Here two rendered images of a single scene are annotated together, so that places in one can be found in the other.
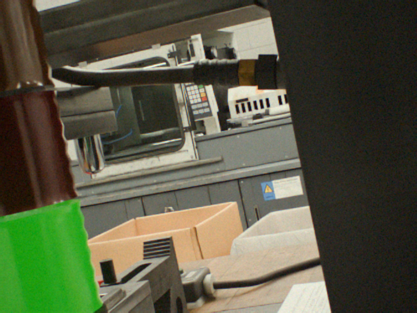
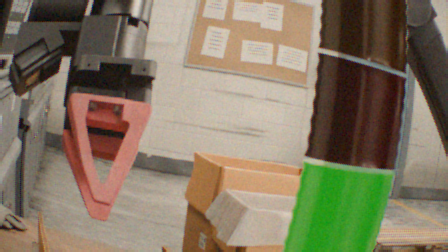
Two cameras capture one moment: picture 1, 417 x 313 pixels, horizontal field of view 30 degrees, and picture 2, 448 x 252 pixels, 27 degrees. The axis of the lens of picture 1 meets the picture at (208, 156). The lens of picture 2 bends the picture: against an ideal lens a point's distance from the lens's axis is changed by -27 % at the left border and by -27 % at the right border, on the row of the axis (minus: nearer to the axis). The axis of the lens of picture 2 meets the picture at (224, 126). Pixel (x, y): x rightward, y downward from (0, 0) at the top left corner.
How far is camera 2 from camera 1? 0.26 m
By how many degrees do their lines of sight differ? 63
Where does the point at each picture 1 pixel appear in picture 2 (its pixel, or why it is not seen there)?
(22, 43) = (363, 23)
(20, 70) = (355, 42)
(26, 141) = (344, 100)
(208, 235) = not seen: outside the picture
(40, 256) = (316, 204)
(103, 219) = not seen: outside the picture
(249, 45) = not seen: outside the picture
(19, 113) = (345, 75)
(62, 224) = (344, 185)
